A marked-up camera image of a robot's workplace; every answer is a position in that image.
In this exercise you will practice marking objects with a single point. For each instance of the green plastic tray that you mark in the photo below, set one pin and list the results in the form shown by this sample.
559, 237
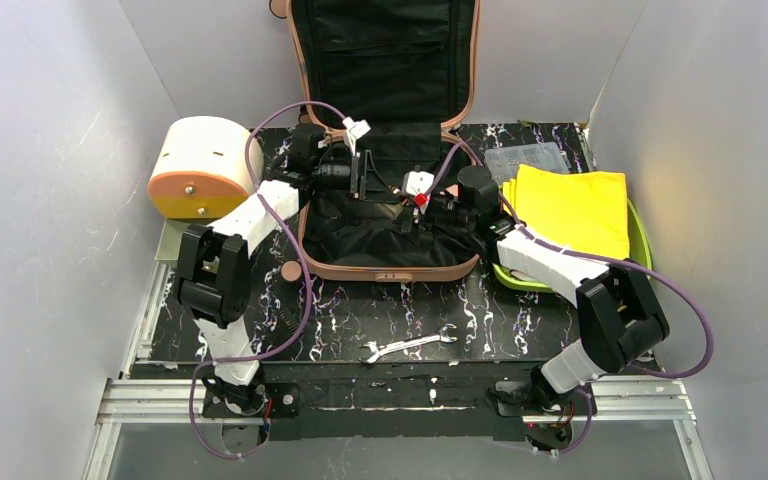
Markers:
639, 252

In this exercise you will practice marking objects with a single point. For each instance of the silver open-end wrench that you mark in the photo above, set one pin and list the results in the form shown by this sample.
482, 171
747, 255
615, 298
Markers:
442, 335

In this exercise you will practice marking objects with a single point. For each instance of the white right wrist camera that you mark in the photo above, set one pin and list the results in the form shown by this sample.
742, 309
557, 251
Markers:
416, 188

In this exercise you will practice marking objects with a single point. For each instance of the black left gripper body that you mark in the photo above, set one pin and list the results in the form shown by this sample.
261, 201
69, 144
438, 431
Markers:
361, 176

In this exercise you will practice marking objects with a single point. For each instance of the black spring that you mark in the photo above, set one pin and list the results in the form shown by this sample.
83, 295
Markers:
289, 321

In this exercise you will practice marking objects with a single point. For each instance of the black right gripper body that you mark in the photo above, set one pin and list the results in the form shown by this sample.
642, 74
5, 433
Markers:
414, 210

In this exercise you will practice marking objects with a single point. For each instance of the aluminium frame rail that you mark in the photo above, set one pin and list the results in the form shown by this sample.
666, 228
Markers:
164, 398

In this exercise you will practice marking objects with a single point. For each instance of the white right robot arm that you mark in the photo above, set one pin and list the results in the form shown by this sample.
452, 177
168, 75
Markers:
619, 316

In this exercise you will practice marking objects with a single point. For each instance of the pink hard-shell suitcase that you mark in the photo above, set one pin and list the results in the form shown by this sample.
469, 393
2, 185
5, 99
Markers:
407, 68

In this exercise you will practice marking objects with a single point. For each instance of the yellow snack packet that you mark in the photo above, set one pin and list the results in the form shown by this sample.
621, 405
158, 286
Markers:
587, 212

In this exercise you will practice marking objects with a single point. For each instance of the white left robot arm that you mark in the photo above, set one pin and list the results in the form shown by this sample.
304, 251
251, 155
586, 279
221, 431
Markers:
214, 262

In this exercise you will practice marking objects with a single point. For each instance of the clear plastic screw box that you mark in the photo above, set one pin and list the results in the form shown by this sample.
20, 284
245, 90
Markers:
504, 162

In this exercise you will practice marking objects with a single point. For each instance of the cream cylindrical drum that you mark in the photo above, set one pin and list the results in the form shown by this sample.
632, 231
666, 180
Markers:
206, 168

